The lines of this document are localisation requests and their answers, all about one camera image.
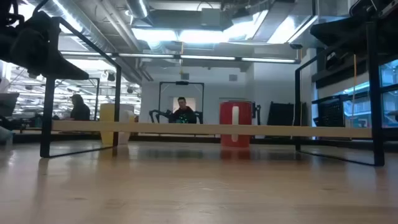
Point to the grey round cup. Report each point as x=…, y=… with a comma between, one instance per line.
x=227, y=113

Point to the yellow-green mug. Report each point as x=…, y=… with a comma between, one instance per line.
x=107, y=113

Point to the black storage crate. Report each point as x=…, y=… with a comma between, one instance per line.
x=331, y=112

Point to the silver ventilation duct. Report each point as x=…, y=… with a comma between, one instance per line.
x=138, y=7

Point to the person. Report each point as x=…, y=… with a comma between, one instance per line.
x=184, y=114
x=80, y=110

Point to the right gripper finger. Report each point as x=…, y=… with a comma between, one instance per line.
x=345, y=34

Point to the light blue cloth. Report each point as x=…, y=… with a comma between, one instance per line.
x=5, y=136

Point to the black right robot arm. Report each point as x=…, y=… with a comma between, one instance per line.
x=373, y=7

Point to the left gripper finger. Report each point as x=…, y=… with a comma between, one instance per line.
x=49, y=59

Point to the black background robot arm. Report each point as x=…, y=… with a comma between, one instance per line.
x=199, y=116
x=158, y=114

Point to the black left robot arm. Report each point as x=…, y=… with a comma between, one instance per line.
x=9, y=12

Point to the ceiling light tube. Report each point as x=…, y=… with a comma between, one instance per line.
x=268, y=60
x=85, y=53
x=146, y=55
x=207, y=58

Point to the black background rig frame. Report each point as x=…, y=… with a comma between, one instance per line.
x=182, y=83

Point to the black leaning panel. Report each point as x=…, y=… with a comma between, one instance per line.
x=280, y=113

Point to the dark monitor screen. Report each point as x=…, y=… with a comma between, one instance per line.
x=7, y=104

